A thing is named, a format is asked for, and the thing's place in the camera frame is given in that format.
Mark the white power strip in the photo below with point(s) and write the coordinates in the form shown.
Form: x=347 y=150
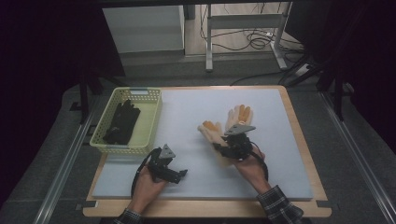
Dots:
x=301 y=70

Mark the pale foam mat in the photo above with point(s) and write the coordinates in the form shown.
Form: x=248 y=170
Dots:
x=193 y=102

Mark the beige glove with orange fingers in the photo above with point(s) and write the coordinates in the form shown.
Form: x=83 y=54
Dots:
x=211 y=130

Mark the white cabinet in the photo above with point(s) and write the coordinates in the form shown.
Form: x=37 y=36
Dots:
x=143 y=28

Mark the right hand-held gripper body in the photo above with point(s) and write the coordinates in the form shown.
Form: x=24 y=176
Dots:
x=238 y=146

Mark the person's left hand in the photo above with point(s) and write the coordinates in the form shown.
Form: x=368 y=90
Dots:
x=146 y=191

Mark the person's right hand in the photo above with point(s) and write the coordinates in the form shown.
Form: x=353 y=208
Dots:
x=252 y=171

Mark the aluminium rail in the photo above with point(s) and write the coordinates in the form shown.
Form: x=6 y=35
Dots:
x=62 y=174
x=358 y=155

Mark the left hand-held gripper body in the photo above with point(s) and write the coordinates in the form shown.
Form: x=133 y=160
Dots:
x=160 y=168

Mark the beige glove with orange pompom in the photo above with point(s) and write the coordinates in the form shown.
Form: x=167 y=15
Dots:
x=241 y=113

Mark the grey metal stand frame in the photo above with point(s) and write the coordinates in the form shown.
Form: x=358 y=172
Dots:
x=246 y=21

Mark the yellow-green plastic basket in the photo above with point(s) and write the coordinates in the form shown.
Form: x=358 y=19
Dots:
x=146 y=124

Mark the black stand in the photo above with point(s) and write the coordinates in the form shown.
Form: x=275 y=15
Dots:
x=338 y=96
x=83 y=99

